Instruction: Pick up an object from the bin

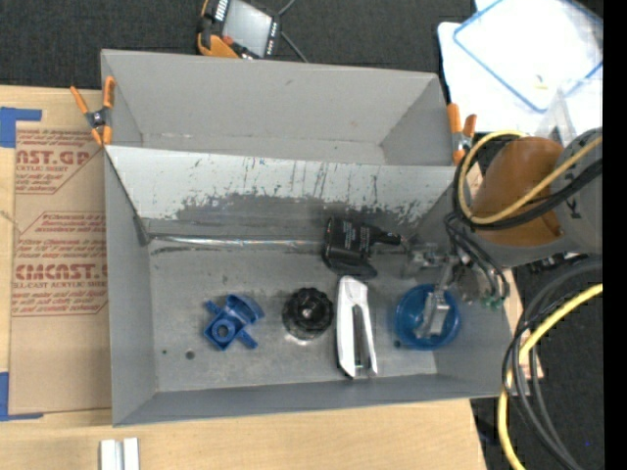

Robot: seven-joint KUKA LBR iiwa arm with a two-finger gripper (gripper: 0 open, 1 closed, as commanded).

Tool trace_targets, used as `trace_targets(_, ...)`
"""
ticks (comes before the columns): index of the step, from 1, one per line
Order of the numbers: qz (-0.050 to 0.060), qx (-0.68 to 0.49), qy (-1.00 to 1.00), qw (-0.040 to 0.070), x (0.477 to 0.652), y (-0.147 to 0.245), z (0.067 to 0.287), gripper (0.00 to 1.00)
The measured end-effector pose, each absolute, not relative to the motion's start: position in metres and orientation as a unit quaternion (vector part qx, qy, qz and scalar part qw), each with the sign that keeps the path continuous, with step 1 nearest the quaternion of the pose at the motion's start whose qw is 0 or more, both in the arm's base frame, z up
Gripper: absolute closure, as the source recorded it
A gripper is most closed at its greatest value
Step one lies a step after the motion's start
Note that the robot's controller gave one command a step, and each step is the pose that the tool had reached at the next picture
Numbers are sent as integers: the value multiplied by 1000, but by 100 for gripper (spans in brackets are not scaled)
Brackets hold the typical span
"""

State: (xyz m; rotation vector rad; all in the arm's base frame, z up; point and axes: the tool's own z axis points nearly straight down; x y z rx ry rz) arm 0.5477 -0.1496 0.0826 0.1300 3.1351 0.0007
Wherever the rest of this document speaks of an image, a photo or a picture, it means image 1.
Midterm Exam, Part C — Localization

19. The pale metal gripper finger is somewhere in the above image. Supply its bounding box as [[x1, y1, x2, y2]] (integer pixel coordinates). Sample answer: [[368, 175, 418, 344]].
[[413, 291, 439, 339], [432, 302, 453, 336]]

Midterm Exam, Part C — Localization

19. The blue plastic cup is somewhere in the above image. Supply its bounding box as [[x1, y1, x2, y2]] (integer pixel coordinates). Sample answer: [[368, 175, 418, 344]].
[[394, 283, 462, 352]]

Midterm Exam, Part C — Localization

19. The white stapler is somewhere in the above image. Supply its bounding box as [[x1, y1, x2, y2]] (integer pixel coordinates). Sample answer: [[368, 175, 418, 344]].
[[334, 275, 380, 381]]

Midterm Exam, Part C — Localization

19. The black round ribbed knob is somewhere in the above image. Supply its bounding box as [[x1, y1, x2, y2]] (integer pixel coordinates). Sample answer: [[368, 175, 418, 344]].
[[280, 287, 336, 345]]

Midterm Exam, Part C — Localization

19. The grey metal bin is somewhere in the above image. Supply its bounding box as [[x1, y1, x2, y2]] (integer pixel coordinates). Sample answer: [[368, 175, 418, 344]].
[[100, 49, 516, 428]]

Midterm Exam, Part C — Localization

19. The brown cardboard board red print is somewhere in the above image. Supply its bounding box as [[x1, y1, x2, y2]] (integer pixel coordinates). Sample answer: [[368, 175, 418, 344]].
[[0, 84, 115, 423]]

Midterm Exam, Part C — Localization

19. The blue plastic bracket part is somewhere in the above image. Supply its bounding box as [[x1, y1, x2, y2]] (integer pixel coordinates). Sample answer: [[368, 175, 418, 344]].
[[202, 294, 266, 353]]

